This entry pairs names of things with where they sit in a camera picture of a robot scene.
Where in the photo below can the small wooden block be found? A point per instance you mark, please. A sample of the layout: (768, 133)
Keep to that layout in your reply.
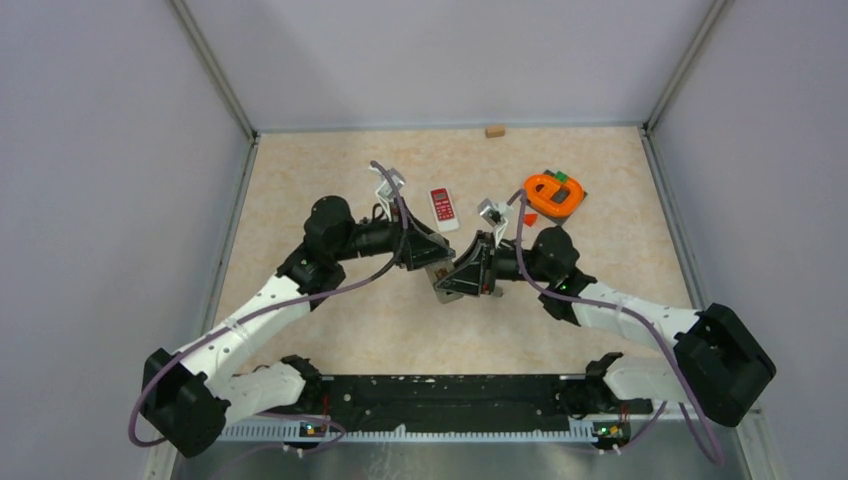
(494, 131)

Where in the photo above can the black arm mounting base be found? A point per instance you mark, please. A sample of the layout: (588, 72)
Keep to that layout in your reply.
(456, 404)

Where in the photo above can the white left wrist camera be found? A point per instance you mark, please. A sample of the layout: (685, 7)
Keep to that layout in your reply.
(389, 182)

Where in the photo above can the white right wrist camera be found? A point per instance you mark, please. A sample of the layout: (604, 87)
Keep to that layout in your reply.
(496, 214)

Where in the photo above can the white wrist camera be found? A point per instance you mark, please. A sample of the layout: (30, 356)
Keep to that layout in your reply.
(389, 182)
(496, 214)

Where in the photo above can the white cable duct strip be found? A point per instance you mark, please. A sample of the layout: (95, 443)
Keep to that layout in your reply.
(283, 431)

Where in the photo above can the red white remote control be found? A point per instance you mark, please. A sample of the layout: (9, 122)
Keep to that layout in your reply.
(443, 210)

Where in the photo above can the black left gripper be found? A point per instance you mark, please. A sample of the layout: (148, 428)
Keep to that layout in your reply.
(417, 247)

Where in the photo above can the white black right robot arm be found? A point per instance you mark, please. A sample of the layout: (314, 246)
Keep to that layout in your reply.
(708, 358)

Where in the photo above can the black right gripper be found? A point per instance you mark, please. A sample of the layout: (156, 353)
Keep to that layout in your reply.
(476, 272)

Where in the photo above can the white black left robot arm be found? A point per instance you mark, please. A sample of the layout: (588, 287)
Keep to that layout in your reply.
(190, 396)

